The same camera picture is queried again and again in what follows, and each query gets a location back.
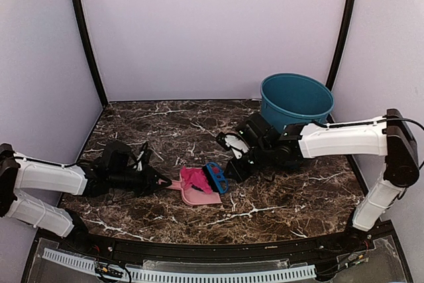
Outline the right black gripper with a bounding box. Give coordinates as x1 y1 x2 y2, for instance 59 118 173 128
223 142 274 184

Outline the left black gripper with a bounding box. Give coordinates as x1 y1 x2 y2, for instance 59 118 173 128
109 164 172 198

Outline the blue hand brush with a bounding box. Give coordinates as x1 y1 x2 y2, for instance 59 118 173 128
202 162 229 194

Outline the pink plastic dustpan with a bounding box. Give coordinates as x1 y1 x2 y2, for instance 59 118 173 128
167 173 222 205

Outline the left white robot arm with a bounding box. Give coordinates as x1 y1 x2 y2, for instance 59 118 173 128
1 141 172 254

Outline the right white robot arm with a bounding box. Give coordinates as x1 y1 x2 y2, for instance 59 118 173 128
216 109 423 253

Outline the pink paper scrap back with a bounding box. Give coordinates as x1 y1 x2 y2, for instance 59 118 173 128
180 166 213 194

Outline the blue plastic waste bin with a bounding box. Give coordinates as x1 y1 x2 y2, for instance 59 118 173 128
260 73 335 133

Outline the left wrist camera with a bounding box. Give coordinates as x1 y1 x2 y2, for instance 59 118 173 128
133 142 152 172

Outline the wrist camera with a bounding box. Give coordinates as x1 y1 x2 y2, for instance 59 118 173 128
215 132 250 159
133 142 152 172

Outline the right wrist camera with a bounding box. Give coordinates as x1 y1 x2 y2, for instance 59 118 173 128
215 132 250 159

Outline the black table front rail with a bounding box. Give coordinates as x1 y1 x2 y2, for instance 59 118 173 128
56 209 377 270

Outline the white slotted cable duct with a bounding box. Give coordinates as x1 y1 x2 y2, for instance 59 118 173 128
42 248 317 282

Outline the right black frame post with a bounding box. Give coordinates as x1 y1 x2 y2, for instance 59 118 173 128
325 0 355 91

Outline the black frame post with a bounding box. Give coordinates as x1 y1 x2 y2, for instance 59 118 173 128
325 0 355 91
72 0 109 108

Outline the left black frame post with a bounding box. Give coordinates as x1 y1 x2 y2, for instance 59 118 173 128
72 0 109 108

